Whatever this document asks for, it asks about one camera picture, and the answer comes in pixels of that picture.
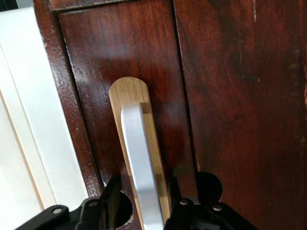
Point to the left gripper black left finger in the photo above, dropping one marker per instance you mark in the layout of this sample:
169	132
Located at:
96	215

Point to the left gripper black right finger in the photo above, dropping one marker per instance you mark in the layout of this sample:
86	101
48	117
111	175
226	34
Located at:
192	218

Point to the dark wooden drawer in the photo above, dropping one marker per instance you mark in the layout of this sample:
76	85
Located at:
108	48
251	95

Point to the white cabinet top box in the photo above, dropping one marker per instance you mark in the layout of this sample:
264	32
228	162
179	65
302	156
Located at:
24	119

